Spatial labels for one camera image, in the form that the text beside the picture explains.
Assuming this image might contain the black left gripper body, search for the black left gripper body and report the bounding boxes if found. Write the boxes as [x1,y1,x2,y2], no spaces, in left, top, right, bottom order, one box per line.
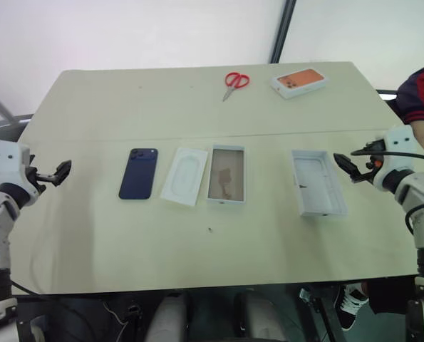
[26,155,58,195]

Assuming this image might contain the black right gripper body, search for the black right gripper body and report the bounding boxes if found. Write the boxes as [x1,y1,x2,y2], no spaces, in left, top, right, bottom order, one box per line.
[363,140,388,182]

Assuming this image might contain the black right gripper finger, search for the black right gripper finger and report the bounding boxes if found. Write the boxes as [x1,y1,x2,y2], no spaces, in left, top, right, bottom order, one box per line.
[350,170,373,185]
[333,152,363,177]

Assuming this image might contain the white box lid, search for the white box lid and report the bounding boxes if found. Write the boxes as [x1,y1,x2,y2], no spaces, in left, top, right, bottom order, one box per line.
[291,149,349,218]

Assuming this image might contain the dark blue smartphone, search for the dark blue smartphone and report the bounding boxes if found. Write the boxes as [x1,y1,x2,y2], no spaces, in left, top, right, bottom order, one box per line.
[118,147,160,201]

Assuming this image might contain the white moulded insert tray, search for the white moulded insert tray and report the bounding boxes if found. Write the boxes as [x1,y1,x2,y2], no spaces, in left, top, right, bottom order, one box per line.
[160,147,210,208]

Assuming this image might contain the box with brown inside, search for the box with brown inside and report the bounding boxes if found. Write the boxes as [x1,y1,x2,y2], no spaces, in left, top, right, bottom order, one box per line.
[206,143,247,206]

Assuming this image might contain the orange printed phone box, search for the orange printed phone box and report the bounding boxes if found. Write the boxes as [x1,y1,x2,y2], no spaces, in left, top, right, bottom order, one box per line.
[269,67,331,100]

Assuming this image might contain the person in dark red jacket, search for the person in dark red jacket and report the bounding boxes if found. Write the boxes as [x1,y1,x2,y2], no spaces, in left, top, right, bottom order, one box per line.
[395,64,424,157]

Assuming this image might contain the black and white sneaker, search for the black and white sneaker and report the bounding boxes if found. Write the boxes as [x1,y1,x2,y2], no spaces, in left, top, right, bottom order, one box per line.
[333,282,370,331]

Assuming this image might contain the metal table leg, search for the metal table leg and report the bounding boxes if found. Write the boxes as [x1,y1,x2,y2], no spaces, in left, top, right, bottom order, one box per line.
[298,286,343,342]

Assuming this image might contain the black upright pole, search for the black upright pole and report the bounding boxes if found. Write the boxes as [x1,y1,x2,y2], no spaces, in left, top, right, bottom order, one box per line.
[269,0,299,64]

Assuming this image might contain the grey rounded robot leg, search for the grey rounded robot leg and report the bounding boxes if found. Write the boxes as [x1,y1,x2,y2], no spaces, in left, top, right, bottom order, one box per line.
[144,291,188,342]
[234,289,281,342]

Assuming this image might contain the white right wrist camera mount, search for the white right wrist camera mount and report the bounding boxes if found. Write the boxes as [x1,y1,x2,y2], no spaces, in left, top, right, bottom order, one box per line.
[373,124,418,193]

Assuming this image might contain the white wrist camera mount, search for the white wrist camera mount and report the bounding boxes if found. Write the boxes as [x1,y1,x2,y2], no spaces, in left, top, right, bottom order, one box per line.
[373,124,418,193]
[0,139,31,187]

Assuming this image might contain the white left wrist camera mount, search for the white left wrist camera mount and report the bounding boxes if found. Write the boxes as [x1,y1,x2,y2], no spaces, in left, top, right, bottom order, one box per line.
[0,139,31,187]

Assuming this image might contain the dark metal frame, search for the dark metal frame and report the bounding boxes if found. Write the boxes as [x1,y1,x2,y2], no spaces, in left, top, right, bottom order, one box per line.
[0,83,35,131]

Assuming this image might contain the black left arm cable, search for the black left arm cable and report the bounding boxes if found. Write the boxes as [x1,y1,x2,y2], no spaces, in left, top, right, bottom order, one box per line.
[9,278,40,296]

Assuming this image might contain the red handled scissors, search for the red handled scissors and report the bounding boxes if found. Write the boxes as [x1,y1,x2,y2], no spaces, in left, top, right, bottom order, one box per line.
[222,71,252,103]

